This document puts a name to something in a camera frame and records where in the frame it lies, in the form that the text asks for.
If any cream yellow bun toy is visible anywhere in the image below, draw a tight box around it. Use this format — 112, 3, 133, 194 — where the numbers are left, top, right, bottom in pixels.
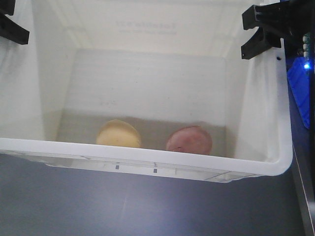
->
96, 119, 142, 148

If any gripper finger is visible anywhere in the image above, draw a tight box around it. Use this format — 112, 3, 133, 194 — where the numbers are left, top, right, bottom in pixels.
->
0, 0, 15, 16
0, 14, 30, 45

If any black cable inner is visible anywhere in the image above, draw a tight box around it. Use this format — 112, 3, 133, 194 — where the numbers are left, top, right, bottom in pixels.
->
307, 29, 315, 128

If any pink bun toy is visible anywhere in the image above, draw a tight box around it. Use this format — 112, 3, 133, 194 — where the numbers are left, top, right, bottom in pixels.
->
165, 126, 213, 155

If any green circuit board blue LED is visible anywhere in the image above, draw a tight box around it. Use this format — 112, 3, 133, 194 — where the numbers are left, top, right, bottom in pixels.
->
299, 31, 315, 76

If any white plastic Totelife tote box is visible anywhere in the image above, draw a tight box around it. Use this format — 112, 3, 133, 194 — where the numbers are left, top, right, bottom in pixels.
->
0, 0, 293, 182

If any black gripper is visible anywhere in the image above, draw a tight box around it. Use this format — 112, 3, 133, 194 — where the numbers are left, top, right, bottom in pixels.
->
241, 0, 315, 60

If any blue bin at right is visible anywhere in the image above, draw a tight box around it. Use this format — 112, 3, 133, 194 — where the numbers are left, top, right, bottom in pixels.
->
287, 57, 310, 129

